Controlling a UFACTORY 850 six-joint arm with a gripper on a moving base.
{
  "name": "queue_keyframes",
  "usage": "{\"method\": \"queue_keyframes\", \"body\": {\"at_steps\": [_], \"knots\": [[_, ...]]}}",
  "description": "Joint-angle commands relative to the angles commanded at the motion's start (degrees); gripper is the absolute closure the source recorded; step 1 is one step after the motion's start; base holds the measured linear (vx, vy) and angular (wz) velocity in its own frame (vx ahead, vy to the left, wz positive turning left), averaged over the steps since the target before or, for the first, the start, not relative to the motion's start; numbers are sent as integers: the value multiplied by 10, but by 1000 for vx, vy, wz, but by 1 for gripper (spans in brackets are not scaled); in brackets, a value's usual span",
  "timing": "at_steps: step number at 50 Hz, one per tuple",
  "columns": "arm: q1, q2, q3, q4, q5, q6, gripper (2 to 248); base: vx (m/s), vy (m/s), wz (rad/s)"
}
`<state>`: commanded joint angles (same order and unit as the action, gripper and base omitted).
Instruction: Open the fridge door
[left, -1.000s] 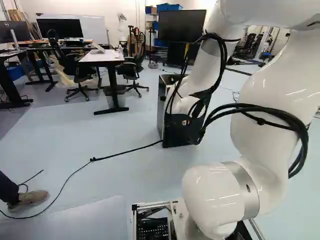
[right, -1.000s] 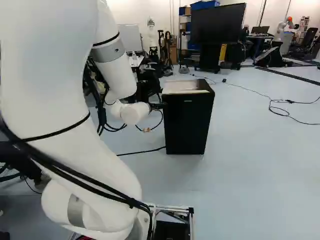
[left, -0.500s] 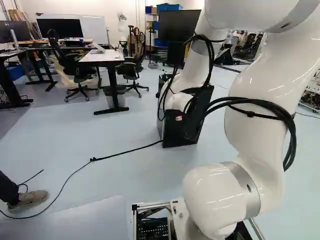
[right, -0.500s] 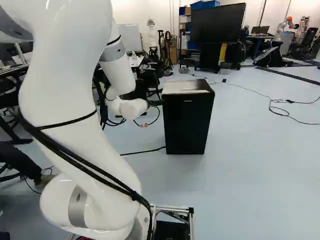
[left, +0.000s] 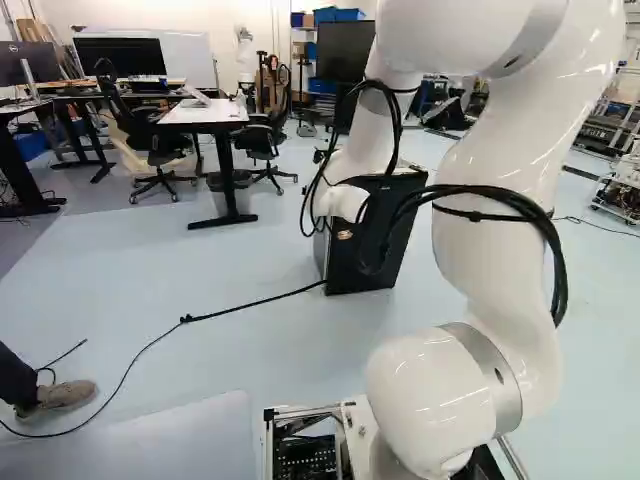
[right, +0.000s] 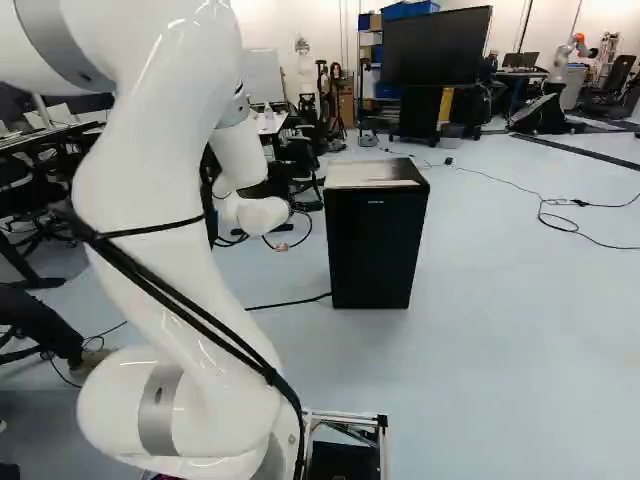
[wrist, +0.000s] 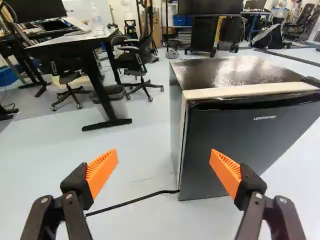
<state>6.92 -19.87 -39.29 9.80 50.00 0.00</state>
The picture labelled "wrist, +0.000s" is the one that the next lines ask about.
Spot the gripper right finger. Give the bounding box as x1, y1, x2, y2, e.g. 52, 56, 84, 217
209, 148, 307, 240

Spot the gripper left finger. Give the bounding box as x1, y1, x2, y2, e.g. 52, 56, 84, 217
19, 148, 119, 240

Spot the black mini fridge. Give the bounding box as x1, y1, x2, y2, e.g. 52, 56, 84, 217
168, 55, 320, 202

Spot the grey waste bin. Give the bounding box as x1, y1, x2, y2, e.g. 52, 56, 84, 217
91, 84, 129, 121

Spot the black office chair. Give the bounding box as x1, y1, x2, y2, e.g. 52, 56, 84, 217
110, 4, 164, 102
39, 56, 91, 112

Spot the black desk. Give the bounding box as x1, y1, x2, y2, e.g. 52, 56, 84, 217
0, 17, 133, 132

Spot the silver laptop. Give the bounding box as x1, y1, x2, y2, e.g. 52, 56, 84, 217
42, 16, 93, 36

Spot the clear plastic bottle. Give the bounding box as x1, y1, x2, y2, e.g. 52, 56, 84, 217
90, 2, 106, 37

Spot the black computer monitor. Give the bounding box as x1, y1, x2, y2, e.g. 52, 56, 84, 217
3, 0, 68, 24

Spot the black power cable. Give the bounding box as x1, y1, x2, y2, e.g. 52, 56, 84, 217
84, 189, 180, 218

